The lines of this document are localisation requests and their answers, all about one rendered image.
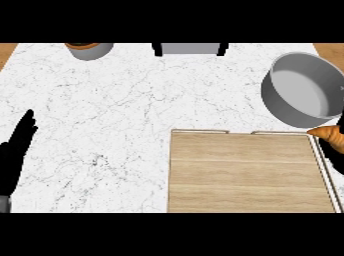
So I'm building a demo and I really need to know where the grey and black appliance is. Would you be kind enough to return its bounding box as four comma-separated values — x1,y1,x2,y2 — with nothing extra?
151,42,230,58

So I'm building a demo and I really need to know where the grey metal pot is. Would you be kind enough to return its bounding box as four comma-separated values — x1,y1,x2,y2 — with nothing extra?
260,51,344,129

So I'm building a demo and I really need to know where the pale wooden tray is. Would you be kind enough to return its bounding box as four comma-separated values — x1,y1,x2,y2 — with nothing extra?
167,128,344,214

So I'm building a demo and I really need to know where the grey plant pot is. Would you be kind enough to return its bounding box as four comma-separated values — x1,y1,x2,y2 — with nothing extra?
64,42,115,62

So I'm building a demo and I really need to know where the golden brown croissant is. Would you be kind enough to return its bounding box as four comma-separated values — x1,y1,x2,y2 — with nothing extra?
306,125,344,156

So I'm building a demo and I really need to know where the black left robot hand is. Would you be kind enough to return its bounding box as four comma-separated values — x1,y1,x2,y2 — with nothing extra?
0,108,40,203

